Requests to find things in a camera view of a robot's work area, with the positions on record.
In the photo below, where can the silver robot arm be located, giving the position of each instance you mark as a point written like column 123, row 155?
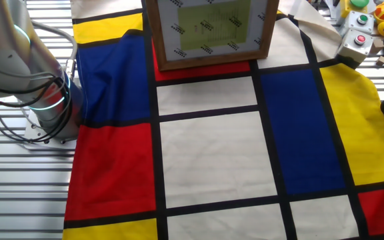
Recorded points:
column 5, row 50

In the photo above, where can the colour block patterned cloth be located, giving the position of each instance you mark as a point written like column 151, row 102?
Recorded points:
column 212, row 160

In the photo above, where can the grey box with red button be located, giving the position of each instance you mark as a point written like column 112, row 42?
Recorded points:
column 358, row 43

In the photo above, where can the grey box with green button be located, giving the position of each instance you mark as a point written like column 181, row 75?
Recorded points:
column 362, row 20

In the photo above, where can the tiny wooden cube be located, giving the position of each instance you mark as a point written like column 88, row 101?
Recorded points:
column 381, row 61

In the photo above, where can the small wooden block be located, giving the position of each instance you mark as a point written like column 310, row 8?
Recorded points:
column 377, row 46

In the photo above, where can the yellow box with green button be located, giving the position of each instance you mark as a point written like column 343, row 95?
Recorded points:
column 359, row 3

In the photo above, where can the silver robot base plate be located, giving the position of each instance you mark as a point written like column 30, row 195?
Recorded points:
column 67, row 145

